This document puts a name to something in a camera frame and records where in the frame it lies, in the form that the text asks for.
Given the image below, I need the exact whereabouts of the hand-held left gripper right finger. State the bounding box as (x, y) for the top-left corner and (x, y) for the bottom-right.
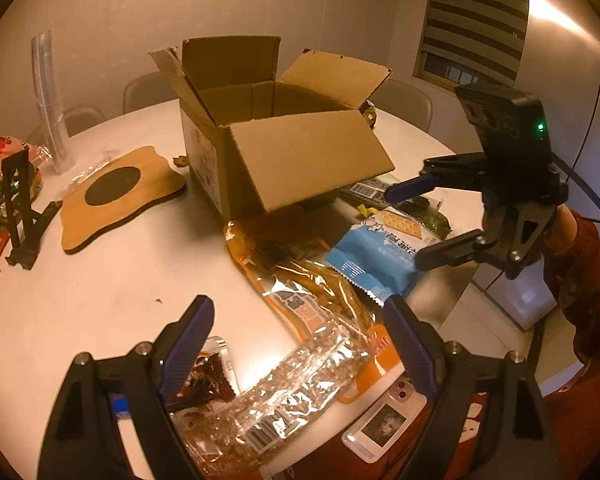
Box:
(382, 295), (563, 480)

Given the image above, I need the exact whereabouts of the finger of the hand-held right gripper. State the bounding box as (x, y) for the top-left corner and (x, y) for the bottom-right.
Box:
(415, 229), (487, 272)
(385, 152), (487, 203)

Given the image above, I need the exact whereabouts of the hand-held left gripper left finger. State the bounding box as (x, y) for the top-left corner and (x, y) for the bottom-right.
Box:
(37, 295), (216, 480)

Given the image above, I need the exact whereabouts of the green seaweed packet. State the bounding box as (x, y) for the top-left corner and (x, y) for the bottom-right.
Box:
(357, 195), (453, 241)

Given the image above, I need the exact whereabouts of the brown and blue chocolate bar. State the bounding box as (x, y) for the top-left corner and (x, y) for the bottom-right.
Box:
(110, 337), (241, 416)

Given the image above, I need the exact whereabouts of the dark seaweed strip packet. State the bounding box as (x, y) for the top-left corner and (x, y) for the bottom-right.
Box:
(340, 175), (396, 208)

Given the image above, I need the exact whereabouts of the blue cracker packet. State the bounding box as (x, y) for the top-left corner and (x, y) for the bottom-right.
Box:
(326, 207), (438, 306)

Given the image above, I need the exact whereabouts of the long clear snack packet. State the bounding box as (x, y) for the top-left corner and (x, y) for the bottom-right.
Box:
(180, 327), (406, 468)

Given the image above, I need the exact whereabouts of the brown cardboard box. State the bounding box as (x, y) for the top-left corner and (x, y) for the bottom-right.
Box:
(147, 35), (396, 221)

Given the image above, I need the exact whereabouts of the orange clear snack packet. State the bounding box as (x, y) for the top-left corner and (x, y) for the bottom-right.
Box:
(223, 207), (381, 346)

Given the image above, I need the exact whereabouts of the person's right forearm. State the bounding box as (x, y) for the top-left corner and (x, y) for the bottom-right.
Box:
(542, 206), (600, 391)

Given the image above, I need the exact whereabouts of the beige chair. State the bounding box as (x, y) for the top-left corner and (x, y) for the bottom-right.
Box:
(122, 71), (181, 115)
(27, 105), (106, 146)
(375, 79), (433, 133)

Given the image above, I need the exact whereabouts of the smartphone in white case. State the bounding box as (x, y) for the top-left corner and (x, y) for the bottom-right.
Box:
(341, 375), (427, 465)

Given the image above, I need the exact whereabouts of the stainless steel refrigerator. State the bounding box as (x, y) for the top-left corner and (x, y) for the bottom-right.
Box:
(467, 0), (600, 333)

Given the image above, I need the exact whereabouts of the wooden trivet with dark circle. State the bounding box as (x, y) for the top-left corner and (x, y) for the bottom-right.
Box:
(60, 145), (187, 255)

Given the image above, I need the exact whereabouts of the striped window blind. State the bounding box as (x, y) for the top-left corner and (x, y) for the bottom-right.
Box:
(412, 0), (531, 93)

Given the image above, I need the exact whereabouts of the black folding phone stand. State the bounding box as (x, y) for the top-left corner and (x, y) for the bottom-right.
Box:
(2, 150), (63, 272)

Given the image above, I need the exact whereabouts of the clear plastic wrapper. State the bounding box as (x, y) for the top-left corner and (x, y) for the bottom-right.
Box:
(62, 152), (118, 196)

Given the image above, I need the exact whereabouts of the clear plastic cup sleeve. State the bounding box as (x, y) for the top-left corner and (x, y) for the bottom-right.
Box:
(31, 30), (76, 173)

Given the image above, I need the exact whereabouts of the black cable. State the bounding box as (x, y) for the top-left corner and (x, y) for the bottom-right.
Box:
(552, 154), (600, 226)

